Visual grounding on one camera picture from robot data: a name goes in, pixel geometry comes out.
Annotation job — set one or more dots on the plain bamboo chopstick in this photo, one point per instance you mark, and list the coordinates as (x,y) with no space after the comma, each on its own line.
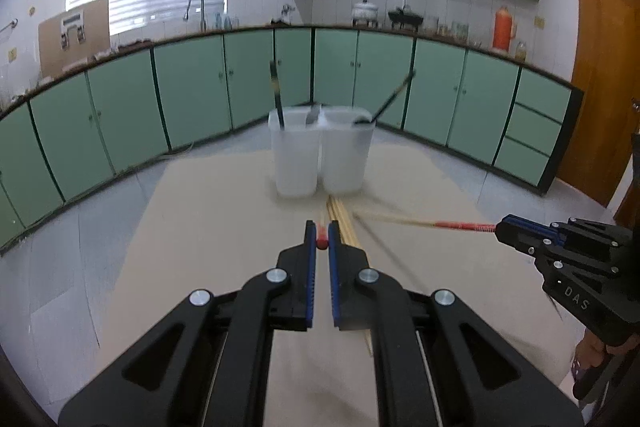
(335,248)
(338,213)

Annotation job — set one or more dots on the person hand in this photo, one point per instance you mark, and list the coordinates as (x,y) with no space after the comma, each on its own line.
(591,357)

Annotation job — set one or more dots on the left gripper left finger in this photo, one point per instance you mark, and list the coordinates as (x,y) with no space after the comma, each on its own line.
(206,362)

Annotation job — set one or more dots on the black chopstick silver band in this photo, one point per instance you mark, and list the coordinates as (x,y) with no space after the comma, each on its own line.
(392,98)

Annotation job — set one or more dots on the cardboard box with label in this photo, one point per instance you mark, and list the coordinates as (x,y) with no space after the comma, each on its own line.
(72,37)

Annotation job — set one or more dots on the orange red striped chopstick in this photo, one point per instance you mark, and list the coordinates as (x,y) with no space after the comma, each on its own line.
(415,222)

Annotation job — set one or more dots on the black wok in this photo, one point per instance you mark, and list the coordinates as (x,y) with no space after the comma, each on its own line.
(405,18)

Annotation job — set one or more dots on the black chopstick gold band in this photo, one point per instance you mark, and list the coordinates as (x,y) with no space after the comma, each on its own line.
(275,85)

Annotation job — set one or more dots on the glass jar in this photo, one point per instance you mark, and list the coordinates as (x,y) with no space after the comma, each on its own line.
(520,52)

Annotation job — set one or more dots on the wooden door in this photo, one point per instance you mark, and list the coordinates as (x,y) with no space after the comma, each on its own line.
(606,69)

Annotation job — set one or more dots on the orange thermos flask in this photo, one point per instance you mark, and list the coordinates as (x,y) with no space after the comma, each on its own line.
(504,30)

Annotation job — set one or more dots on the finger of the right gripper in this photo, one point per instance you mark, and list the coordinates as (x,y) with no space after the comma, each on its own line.
(510,226)
(527,245)

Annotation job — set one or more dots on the white double utensil holder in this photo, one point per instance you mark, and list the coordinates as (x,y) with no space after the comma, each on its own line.
(331,154)

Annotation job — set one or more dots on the red floral bamboo chopstick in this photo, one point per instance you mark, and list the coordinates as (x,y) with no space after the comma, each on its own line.
(322,223)

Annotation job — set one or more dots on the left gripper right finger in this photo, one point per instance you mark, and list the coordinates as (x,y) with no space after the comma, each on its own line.
(436,362)

